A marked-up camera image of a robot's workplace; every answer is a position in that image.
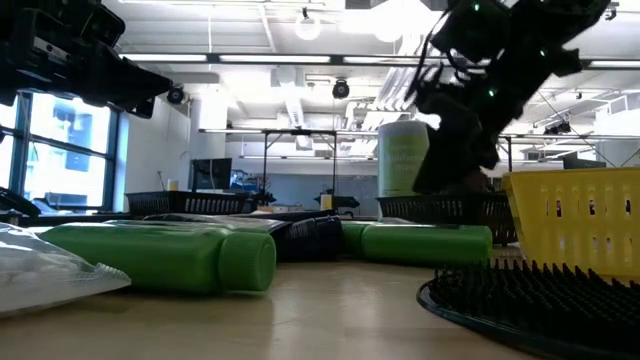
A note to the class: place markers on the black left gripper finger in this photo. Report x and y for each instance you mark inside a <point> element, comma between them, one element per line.
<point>135,82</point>
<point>144,109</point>

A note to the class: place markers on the black ceiling spotlight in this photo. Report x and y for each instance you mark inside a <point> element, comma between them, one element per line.
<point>175,94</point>
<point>341,89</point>

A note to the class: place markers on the white round pendant lamp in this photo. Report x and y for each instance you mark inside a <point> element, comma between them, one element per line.
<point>307,27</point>

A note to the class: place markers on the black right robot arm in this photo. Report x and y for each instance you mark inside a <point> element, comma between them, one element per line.
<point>550,30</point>

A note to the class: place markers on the yellow cup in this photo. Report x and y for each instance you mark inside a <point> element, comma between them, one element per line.
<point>173,185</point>

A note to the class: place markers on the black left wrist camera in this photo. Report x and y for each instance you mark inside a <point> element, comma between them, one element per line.
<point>100,25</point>

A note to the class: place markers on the window with dark frame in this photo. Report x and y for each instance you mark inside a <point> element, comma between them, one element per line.
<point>65,150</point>

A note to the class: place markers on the long ceiling light bar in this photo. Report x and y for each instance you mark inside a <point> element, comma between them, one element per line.
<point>275,58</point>

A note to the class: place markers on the small yellow container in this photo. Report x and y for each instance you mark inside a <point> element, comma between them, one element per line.
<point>326,202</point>

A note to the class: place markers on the black computer monitor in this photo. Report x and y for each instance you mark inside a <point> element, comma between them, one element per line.
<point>212,174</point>

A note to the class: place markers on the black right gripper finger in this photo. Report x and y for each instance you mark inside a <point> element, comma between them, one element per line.
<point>490,152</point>
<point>447,160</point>

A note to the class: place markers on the black plastic basket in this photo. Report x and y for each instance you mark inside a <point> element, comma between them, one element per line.
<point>185,202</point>
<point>450,220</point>

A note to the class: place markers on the yellow plastic basket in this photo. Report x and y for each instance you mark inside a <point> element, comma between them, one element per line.
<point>575,240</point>

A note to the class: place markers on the black metal gantry frame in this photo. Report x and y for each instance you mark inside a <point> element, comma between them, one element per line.
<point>300,132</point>

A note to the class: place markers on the bag of cotton balls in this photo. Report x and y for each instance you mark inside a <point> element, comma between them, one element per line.
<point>45,270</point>

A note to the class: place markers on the green travel bottle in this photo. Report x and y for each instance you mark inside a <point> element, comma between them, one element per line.
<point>150,260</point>
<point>425,245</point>

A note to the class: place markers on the green white wipes canister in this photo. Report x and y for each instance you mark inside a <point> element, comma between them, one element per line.
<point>400,160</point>

